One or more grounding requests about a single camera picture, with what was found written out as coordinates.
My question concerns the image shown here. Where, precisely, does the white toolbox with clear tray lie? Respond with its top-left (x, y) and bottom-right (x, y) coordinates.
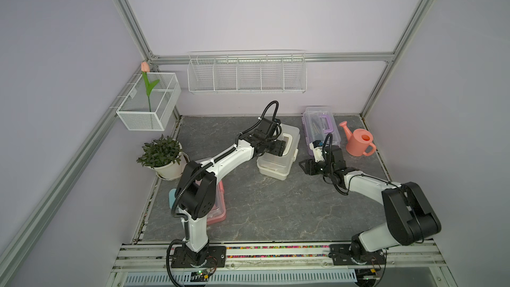
top-left (257, 124), bottom-right (300, 181)

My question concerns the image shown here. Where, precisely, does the purple toolbox with clear lid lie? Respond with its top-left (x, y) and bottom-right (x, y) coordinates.
top-left (302, 106), bottom-right (341, 156)

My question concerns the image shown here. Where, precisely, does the pink toolbox with clear lid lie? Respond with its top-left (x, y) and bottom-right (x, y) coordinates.
top-left (207, 181), bottom-right (227, 226)

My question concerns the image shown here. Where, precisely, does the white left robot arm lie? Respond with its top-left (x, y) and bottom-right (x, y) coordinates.
top-left (171, 117), bottom-right (286, 267)

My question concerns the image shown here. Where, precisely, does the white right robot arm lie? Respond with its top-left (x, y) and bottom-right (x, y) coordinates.
top-left (299, 146), bottom-right (442, 264)

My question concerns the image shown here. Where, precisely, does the pink watering can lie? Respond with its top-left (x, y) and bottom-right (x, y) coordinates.
top-left (339, 121), bottom-right (377, 157)

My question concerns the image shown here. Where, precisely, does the potted green plant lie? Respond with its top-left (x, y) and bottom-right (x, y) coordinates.
top-left (137, 135), bottom-right (189, 181)

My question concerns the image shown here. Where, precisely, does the pink artificial tulip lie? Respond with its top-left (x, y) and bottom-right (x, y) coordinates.
top-left (141, 61), bottom-right (160, 112)

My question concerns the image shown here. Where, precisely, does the white wire wall shelf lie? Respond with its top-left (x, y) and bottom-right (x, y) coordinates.
top-left (187, 50), bottom-right (308, 94)

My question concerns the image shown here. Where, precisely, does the teal brush handle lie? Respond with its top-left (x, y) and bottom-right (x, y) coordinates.
top-left (168, 189), bottom-right (176, 209)

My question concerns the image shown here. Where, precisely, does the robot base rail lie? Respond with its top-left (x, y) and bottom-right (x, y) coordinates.
top-left (107, 240), bottom-right (456, 286)

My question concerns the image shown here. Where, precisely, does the white wire basket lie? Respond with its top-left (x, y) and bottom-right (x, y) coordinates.
top-left (116, 73), bottom-right (181, 132)

